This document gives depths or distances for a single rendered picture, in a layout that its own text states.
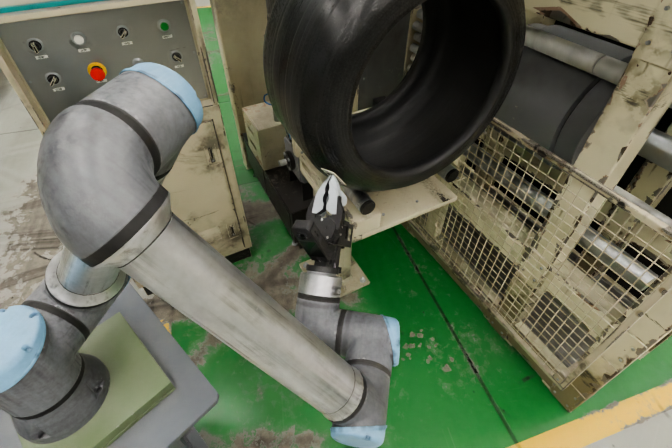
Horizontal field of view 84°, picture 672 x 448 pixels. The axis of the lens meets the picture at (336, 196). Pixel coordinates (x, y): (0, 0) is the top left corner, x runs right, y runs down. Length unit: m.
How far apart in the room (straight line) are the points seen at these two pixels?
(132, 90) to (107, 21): 0.88
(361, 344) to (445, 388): 1.01
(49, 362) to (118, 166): 0.60
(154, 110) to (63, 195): 0.14
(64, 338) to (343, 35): 0.82
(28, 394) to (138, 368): 0.23
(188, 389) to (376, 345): 0.53
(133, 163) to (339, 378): 0.42
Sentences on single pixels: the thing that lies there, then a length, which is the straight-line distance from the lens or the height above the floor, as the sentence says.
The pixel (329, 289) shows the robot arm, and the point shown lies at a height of 0.93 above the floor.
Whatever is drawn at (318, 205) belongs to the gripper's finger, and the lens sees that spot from 0.82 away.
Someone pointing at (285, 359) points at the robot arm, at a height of 1.06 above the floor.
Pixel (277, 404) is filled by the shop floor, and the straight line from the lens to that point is 1.68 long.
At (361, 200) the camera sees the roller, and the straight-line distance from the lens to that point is 0.97.
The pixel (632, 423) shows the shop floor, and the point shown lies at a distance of 1.99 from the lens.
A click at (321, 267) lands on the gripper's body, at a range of 0.79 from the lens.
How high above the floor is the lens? 1.58
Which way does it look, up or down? 43 degrees down
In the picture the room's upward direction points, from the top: straight up
